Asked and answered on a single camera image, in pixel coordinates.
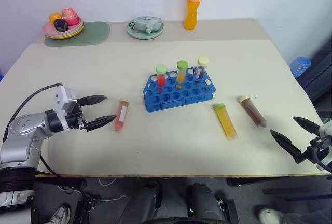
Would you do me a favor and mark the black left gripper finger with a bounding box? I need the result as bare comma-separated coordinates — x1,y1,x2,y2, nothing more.
85,115,117,132
77,94,108,106

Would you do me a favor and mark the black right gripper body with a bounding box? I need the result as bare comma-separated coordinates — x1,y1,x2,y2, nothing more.
294,137,332,169

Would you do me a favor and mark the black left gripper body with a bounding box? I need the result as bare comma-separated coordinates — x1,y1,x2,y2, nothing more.
64,102,88,132

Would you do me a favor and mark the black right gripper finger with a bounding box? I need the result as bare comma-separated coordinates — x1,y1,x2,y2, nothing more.
293,116,322,138
269,129,303,159

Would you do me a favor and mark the red labelled tube green cap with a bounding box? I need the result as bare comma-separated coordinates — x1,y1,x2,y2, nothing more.
112,97,130,132

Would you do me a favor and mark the brown tube pale cap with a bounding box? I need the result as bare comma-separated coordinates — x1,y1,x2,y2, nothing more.
237,95,268,129

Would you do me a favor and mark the yellow tube green cap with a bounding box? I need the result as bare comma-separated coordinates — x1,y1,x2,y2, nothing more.
176,60,188,84
213,103,239,141

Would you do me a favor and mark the blue test tube rack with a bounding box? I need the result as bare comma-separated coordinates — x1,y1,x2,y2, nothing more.
142,67,217,113

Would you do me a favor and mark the grey tube yellow cap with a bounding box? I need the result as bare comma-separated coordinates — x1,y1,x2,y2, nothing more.
195,57,210,85

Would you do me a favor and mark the black office chair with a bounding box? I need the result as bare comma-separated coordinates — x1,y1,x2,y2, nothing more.
295,43,332,117

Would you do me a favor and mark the blue plastic stool stack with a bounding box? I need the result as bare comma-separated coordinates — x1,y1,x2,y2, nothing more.
288,55,312,78

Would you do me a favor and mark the green placemat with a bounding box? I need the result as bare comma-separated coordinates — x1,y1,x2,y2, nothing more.
44,21,111,48

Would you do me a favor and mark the yellow plate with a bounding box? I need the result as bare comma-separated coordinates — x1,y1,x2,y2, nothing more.
44,21,86,40

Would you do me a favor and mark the white sneaker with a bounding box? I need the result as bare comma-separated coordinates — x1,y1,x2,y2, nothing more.
258,207,285,224

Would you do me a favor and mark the purple toy fruit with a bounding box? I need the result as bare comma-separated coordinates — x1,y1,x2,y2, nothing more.
52,18,70,32

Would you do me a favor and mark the pale green plate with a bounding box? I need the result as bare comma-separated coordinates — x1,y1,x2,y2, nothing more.
126,19,165,40

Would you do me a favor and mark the pink plate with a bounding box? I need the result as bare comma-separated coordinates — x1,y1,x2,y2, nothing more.
42,18,84,37

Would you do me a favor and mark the pink toy peach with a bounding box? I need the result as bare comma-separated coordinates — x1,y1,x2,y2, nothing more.
61,7,79,26

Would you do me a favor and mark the dark rounded shape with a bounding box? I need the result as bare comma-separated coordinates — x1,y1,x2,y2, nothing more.
186,181,225,221
118,180,163,224

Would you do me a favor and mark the orange toy fruit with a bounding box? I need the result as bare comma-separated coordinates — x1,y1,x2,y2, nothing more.
48,12,63,24

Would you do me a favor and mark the clear plastic lidded container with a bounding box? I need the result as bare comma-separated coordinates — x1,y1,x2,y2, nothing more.
128,15,163,34

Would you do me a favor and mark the grey sneaker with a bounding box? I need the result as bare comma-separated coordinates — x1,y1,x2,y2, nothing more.
47,202,72,224

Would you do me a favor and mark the orange drink plastic bottle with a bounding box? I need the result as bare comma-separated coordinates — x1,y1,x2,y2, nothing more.
184,0,203,31

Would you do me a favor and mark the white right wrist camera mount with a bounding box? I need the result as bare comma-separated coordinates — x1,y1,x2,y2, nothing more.
317,120,332,169

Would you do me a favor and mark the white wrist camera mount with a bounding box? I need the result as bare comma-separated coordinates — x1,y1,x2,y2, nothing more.
54,83,79,121
317,120,332,169

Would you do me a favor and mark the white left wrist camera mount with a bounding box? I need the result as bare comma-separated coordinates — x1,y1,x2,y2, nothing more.
54,83,79,121

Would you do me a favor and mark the black table frame bar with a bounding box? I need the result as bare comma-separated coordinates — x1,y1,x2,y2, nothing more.
226,174,332,188

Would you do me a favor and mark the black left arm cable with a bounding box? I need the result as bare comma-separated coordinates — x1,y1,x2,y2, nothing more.
2,82,63,177

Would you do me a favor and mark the white floor cable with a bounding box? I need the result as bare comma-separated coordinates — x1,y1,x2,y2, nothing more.
57,176,130,203

